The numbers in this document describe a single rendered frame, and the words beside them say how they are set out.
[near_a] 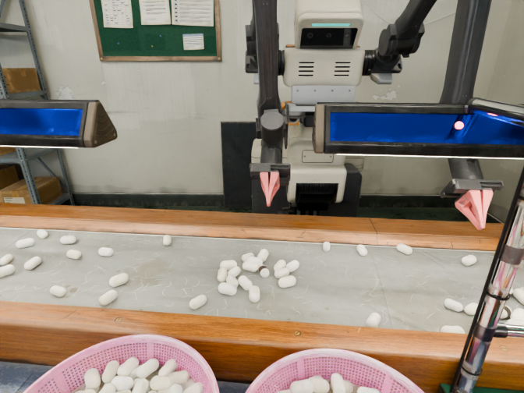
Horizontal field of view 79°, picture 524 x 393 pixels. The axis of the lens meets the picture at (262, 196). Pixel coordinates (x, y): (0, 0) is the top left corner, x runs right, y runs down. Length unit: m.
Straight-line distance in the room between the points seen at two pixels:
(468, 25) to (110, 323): 0.89
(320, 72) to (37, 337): 1.05
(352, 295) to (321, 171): 0.64
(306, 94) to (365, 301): 0.75
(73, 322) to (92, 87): 2.44
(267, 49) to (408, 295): 0.61
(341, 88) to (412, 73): 1.66
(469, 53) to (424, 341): 0.59
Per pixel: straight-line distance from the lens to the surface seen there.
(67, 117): 0.61
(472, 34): 0.85
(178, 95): 2.70
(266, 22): 0.77
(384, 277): 0.75
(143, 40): 2.74
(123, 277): 0.73
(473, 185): 0.79
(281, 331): 0.56
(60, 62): 3.04
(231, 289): 0.65
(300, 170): 1.21
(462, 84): 0.86
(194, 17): 2.64
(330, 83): 1.21
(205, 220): 0.90
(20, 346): 0.73
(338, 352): 0.54
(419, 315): 0.68
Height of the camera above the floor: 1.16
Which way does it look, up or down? 22 degrees down
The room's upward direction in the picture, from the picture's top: straight up
